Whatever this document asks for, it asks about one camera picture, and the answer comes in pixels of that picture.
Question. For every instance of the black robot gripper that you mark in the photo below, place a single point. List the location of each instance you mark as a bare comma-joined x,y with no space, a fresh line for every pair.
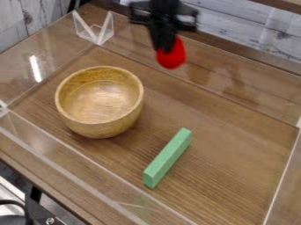
164,10

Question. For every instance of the red strawberry toy fruit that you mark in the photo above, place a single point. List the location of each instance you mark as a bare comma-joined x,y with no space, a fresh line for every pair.
173,59

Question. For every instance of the light wooden bowl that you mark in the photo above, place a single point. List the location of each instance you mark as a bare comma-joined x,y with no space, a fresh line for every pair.
100,101

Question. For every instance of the green rectangular block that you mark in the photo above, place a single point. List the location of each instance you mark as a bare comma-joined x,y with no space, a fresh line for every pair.
167,158

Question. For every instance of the clear acrylic corner bracket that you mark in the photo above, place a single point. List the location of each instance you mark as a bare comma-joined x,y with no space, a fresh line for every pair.
94,33

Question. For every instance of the clear acrylic front wall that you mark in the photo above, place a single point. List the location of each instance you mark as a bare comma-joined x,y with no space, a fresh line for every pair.
94,193

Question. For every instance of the black table leg bracket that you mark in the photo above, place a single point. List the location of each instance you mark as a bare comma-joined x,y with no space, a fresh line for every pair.
37,214

